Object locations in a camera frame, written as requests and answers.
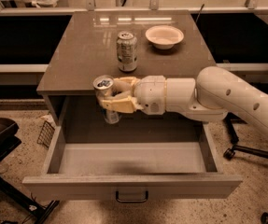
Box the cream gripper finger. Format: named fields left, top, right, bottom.
left=113, top=77, right=140, bottom=92
left=99, top=96, right=143, bottom=114

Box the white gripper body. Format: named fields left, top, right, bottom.
left=134, top=76, right=166, bottom=115

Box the slim redbull can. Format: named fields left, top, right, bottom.
left=93, top=75, right=120, bottom=124

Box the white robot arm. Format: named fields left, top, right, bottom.
left=93, top=66, right=268, bottom=139

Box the open top drawer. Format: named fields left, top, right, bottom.
left=23, top=112, right=242, bottom=200

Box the white bowl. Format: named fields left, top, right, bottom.
left=146, top=25, right=184, bottom=49

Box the black chair at left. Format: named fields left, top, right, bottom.
left=0, top=99, right=61, bottom=224

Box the black office chair base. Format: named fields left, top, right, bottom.
left=217, top=112, right=268, bottom=224

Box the wire mesh basket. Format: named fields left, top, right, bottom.
left=37, top=121, right=54, bottom=148

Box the black drawer handle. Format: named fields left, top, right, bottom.
left=115, top=191, right=148, bottom=203

